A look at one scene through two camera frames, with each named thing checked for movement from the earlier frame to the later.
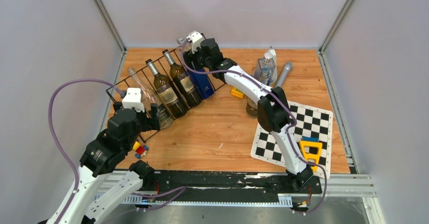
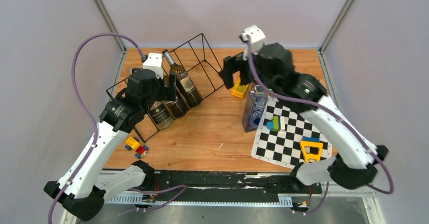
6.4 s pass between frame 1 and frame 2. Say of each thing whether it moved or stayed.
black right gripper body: moved
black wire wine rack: stayed
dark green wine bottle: stayed
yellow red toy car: stayed
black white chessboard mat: stayed
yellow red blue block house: stayed
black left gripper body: moved
